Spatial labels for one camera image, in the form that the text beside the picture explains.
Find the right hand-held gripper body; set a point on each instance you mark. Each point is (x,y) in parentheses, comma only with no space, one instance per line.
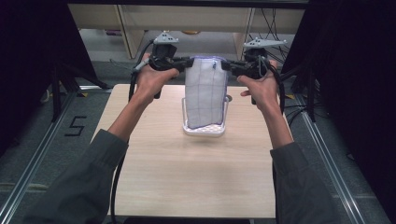
(260,56)

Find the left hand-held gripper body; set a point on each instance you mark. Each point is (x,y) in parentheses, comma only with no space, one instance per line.
(165,51)

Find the white cloth with purple edge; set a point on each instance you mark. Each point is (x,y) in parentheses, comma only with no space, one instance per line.
(205,90)

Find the white drying rack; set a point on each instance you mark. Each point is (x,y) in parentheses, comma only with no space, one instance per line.
(204,130)

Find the person's right hand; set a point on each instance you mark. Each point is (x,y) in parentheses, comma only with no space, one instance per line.
(261,90)

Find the person's left hand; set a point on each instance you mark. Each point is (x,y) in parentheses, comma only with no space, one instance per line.
(152,81)

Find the dark round table grommet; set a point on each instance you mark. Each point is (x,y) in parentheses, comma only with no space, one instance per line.
(229,99)

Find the yellow round object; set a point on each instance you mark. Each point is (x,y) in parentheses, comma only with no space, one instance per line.
(190,32)

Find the yellow floor tape piece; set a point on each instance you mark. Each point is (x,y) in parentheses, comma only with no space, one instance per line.
(82,94)
(289,96)

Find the black metal stand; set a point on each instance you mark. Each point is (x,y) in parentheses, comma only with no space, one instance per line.
(311,93)
(56,93)

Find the black curtain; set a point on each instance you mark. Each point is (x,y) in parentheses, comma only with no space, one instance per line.
(358,77)
(34,62)

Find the aluminium floor rail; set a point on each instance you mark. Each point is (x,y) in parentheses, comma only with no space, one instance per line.
(31,161)
(330,161)

